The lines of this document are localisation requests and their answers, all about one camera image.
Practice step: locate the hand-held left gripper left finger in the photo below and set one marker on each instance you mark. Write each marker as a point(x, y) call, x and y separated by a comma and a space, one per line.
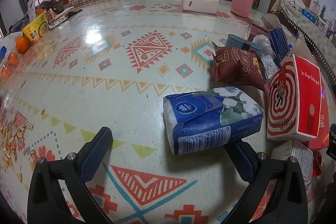
point(95, 153)

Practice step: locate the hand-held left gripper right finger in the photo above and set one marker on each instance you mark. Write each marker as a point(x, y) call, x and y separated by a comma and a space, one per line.
point(241, 161)

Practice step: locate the blue tissue pack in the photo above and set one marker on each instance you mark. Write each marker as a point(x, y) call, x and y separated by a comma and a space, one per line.
point(204, 119)

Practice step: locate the white printed card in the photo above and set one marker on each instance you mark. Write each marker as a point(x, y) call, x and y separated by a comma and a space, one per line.
point(302, 158)

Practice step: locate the red white spiral box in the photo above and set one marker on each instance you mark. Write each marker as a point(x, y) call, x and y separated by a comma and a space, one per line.
point(294, 98)

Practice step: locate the pile of peel scraps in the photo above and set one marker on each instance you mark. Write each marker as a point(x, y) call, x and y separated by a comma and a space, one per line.
point(10, 132)

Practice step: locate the dark red snack bag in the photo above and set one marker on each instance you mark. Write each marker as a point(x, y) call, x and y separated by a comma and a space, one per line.
point(236, 66)

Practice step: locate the clear plastic bag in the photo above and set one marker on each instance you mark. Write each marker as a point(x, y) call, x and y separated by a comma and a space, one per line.
point(262, 44)

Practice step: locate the grey-blue bag roll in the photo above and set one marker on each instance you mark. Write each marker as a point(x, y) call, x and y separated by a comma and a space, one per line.
point(236, 41)

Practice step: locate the orange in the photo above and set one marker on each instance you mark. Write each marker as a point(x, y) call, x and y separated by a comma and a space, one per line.
point(5, 71)
point(12, 59)
point(22, 44)

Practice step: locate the long blue carton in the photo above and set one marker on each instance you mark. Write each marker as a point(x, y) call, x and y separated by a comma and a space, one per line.
point(278, 40)

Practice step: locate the sideboard with patterned cloth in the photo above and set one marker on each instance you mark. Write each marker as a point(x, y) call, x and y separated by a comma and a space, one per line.
point(309, 27)

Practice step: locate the dark red box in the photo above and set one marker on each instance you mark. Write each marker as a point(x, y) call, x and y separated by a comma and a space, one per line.
point(256, 29)

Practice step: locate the yellow noodle cup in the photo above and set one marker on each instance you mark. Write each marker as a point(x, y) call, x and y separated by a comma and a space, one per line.
point(36, 28)

